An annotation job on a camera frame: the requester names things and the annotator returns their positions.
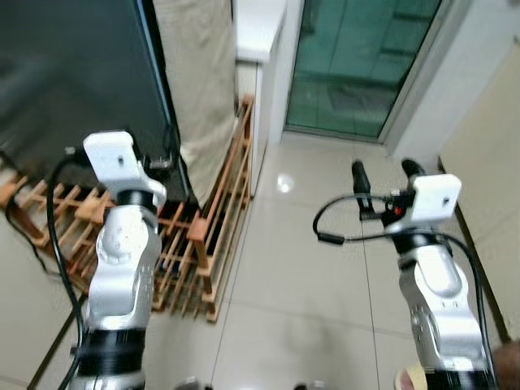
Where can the white counter table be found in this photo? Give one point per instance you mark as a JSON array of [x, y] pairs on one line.
[[258, 28]]

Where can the person's hand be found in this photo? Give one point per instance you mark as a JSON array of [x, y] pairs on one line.
[[510, 367]]

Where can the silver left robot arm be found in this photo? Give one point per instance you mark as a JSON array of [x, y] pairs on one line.
[[122, 268]]

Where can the green glass door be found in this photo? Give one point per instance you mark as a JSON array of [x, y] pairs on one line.
[[357, 65]]

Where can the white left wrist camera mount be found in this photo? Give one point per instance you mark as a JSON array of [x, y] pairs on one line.
[[114, 158]]

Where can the wooden slatted rack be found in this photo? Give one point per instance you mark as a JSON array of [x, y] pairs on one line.
[[219, 203]]

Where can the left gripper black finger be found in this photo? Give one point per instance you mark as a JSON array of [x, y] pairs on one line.
[[172, 142]]

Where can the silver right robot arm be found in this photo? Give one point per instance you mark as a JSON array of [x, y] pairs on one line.
[[435, 284]]

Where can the beige cupboard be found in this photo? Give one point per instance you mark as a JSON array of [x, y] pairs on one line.
[[487, 162]]

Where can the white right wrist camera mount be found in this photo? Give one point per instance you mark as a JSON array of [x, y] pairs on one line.
[[435, 199]]

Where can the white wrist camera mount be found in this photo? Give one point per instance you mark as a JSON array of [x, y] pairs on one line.
[[114, 158], [435, 199]]

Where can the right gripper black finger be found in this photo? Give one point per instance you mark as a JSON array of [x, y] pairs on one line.
[[413, 168], [361, 180]]

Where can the large beige draped cloth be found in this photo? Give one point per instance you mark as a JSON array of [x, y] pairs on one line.
[[199, 81]]

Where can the dark grey fridge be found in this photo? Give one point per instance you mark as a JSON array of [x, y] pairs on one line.
[[73, 73]]

